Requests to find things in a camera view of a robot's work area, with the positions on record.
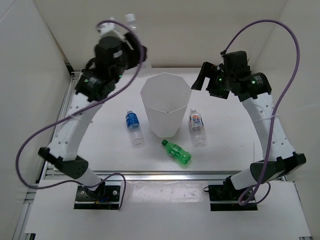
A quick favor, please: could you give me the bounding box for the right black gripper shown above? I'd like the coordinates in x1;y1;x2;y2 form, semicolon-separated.
190;62;234;100

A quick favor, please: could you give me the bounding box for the clear unlabeled plastic bottle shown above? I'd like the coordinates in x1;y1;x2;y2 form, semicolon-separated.
124;13;152;76

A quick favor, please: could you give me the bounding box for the white orange label bottle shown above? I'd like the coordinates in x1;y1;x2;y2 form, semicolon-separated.
188;109;207;147

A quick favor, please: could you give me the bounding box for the blue label plastic bottle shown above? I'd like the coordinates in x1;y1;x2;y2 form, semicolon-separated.
125;109;145;148

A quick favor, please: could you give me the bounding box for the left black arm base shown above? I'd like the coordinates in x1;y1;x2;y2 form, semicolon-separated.
73;183;121;210

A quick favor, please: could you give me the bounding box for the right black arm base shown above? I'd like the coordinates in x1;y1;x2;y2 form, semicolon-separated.
203;185;258;212

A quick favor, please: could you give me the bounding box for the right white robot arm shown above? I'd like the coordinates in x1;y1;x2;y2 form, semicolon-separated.
191;50;307;183

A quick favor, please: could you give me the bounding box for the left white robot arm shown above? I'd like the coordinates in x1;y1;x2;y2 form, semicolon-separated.
38;19;147;200

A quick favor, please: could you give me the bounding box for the white octagonal plastic bin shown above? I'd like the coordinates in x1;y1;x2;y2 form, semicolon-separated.
140;72;192;138

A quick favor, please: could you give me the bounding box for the green plastic soda bottle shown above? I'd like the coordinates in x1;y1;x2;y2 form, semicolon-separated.
161;139;192;165

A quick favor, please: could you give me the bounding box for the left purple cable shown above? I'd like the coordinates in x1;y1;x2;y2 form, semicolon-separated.
15;20;148;210

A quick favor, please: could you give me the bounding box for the purple cable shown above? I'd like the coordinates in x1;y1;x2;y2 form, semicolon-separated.
15;20;148;210
219;20;300;206

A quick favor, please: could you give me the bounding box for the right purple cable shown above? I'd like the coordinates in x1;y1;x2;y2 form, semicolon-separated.
219;20;300;206

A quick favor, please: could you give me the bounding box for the aluminium front rail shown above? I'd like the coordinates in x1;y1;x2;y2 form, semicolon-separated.
42;169;238;181

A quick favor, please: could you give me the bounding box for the left aluminium side rail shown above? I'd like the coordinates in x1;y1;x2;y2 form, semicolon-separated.
36;62;75;184

